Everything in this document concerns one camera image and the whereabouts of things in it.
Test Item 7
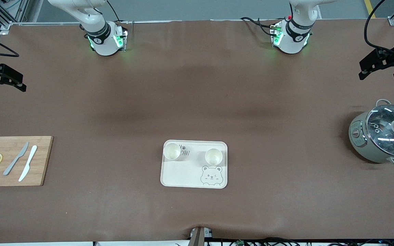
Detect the black right base cable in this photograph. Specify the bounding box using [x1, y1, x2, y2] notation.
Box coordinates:
[106, 0, 129, 25]

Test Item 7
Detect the grey-green electric pot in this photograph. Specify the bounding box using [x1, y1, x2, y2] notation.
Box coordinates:
[349, 99, 394, 167]

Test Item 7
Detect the wooden cutting board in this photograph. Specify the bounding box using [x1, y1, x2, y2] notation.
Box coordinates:
[0, 136, 53, 187]

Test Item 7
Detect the grey plastic knife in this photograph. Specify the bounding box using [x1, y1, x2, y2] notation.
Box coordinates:
[3, 142, 29, 176]

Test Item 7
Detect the metal table edge bracket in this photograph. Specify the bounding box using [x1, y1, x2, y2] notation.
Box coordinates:
[189, 227, 213, 246]

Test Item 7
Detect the white plastic knife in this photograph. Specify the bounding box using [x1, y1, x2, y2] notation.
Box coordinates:
[18, 145, 38, 182]

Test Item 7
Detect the metal base connector plate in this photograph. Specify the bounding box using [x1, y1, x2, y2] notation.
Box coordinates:
[115, 21, 129, 52]
[270, 21, 284, 47]

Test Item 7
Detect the black left base cable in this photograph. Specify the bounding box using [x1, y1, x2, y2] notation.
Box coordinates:
[240, 16, 277, 35]

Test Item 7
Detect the white IKEA cup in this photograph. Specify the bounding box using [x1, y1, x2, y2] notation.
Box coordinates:
[163, 143, 181, 161]
[205, 148, 223, 166]

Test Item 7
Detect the cream bear print tray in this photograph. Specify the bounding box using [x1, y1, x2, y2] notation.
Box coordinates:
[160, 140, 228, 189]

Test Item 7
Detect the black base cable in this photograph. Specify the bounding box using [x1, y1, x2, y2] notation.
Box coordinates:
[240, 16, 277, 35]
[106, 0, 129, 25]

